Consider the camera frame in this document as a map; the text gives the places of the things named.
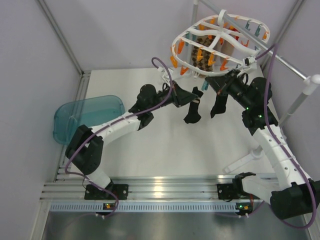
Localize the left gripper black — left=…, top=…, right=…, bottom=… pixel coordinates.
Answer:
left=148, top=80, right=198, bottom=112

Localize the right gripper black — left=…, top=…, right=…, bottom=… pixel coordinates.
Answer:
left=206, top=69, right=253, bottom=110

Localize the black sock with beige stripes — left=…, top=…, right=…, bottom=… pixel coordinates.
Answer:
left=183, top=86, right=204, bottom=124

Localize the teal clothes peg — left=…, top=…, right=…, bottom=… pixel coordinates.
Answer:
left=201, top=80, right=209, bottom=91

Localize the white round clip hanger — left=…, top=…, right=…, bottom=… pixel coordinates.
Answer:
left=170, top=10, right=261, bottom=77

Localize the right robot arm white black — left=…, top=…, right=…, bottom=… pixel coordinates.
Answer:
left=205, top=69, right=320, bottom=220

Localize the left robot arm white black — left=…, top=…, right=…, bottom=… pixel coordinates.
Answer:
left=65, top=82, right=199, bottom=199

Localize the brown checkered hanging sock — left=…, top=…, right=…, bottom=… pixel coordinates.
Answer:
left=191, top=36, right=214, bottom=72

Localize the white drying rack foot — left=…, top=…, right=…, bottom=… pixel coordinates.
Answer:
left=223, top=146, right=264, bottom=174

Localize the silver drying rack pole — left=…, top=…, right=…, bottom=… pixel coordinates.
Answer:
left=189, top=0, right=320, bottom=123

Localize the teal transparent plastic basin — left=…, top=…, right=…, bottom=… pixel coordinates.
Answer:
left=52, top=95, right=125, bottom=145

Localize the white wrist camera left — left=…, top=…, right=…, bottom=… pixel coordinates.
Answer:
left=157, top=67, right=174, bottom=85

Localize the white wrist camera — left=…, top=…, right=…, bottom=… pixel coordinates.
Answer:
left=157, top=67, right=174, bottom=85
left=235, top=56, right=257, bottom=74

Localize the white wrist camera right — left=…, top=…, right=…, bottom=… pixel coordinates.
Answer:
left=235, top=56, right=257, bottom=74

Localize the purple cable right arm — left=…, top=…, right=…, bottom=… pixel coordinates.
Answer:
left=254, top=43, right=316, bottom=230

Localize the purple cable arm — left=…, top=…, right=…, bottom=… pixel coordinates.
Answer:
left=254, top=43, right=316, bottom=230
left=64, top=57, right=175, bottom=218

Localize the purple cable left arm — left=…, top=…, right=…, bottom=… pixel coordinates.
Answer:
left=64, top=57, right=175, bottom=218

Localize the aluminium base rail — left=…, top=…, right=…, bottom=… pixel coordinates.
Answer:
left=38, top=174, right=286, bottom=213

